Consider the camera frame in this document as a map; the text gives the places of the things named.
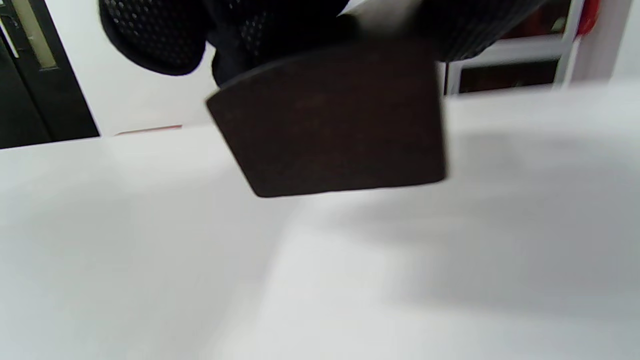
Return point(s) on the person's left hand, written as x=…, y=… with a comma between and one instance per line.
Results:
x=160, y=35

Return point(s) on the dark wooden paperweight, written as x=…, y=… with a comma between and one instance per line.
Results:
x=335, y=130

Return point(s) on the black door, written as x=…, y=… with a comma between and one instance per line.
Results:
x=35, y=90

